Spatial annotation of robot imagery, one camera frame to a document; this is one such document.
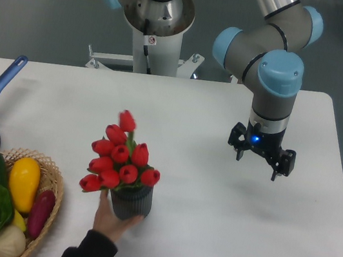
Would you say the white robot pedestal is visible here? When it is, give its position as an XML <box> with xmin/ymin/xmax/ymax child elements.
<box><xmin>86</xmin><ymin>0</ymin><xmax>205</xmax><ymax>79</ymax></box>

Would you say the person's bare hand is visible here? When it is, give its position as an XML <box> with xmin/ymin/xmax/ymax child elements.
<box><xmin>92</xmin><ymin>190</ymin><xmax>144</xmax><ymax>243</ymax></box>

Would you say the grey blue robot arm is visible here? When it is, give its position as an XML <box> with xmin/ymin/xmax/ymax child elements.
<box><xmin>103</xmin><ymin>0</ymin><xmax>324</xmax><ymax>176</ymax></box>

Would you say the yellow squash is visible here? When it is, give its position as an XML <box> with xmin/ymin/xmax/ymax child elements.
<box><xmin>8</xmin><ymin>157</ymin><xmax>41</xmax><ymax>214</ymax></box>

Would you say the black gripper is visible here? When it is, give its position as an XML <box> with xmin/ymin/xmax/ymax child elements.
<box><xmin>228</xmin><ymin>122</ymin><xmax>297</xmax><ymax>181</ymax></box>

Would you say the red tulip bouquet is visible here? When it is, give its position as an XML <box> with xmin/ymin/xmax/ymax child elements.
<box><xmin>79</xmin><ymin>109</ymin><xmax>161</xmax><ymax>193</ymax></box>

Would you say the woven wicker basket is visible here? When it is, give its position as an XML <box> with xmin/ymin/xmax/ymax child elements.
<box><xmin>0</xmin><ymin>148</ymin><xmax>64</xmax><ymax>257</ymax></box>

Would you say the black sleeved forearm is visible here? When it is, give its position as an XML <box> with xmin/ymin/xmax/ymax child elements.
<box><xmin>61</xmin><ymin>229</ymin><xmax>118</xmax><ymax>257</ymax></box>

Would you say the dark grey ribbed vase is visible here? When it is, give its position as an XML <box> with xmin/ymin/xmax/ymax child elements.
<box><xmin>110</xmin><ymin>186</ymin><xmax>153</xmax><ymax>220</ymax></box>

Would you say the purple eggplant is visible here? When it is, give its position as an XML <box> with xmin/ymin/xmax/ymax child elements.
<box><xmin>27</xmin><ymin>190</ymin><xmax>56</xmax><ymax>239</ymax></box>

